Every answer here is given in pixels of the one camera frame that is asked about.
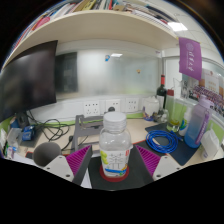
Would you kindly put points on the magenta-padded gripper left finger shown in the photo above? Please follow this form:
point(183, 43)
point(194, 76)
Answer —
point(60, 166)

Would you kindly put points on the grey cup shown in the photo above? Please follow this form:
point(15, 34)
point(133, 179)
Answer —
point(45, 154)

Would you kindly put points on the clear plastic drink bottle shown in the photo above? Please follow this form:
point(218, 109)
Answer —
point(115, 146)

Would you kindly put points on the wooden shelf with books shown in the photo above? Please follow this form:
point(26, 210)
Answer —
point(100, 30)

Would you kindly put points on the small blue device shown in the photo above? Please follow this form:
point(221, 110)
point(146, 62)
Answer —
point(28, 133)

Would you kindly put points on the white wall socket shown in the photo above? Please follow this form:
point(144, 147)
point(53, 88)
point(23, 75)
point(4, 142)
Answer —
point(113, 105)
point(132, 104)
point(91, 108)

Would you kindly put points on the framed group photo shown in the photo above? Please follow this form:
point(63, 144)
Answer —
point(208, 91)

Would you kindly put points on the white paper sheet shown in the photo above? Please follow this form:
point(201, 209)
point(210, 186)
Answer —
point(86, 179)

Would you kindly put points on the dark wine bottle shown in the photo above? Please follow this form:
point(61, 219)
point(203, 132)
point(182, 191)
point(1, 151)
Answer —
point(161, 95)

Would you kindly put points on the navy desk mat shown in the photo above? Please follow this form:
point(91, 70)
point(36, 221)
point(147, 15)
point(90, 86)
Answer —
point(183, 155)

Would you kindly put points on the flat round red coaster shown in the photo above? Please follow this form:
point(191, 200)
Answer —
point(115, 179)

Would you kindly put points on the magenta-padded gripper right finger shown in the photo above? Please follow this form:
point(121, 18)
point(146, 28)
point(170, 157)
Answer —
point(165, 166)

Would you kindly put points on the white tissue pack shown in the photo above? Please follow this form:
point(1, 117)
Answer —
point(210, 145)

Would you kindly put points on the white round jar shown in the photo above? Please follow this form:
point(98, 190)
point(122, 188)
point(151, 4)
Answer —
point(151, 106)

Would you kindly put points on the purple water bottle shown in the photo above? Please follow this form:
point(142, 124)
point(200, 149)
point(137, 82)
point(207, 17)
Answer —
point(196, 126)

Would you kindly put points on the grey metal laptop stand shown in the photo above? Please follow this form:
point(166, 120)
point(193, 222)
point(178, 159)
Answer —
point(83, 131)

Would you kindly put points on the black computer monitor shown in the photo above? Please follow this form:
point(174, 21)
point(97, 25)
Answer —
point(28, 80)

